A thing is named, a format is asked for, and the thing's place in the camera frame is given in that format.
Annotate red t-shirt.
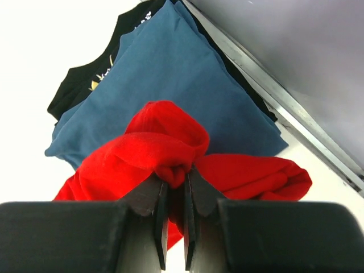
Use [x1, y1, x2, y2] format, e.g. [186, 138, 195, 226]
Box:
[52, 100, 313, 254]

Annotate folded black t-shirt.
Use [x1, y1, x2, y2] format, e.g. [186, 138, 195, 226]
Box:
[47, 1, 278, 122]

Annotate folded blue t-shirt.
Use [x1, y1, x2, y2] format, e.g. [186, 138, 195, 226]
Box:
[45, 1, 287, 168]

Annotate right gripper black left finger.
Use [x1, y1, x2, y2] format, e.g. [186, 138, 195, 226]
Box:
[1, 176, 168, 272]

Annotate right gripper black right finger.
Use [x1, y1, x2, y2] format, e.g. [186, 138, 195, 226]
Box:
[184, 169, 363, 272]

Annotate aluminium frame rail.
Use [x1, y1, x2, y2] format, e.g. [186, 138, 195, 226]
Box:
[184, 1, 363, 196]

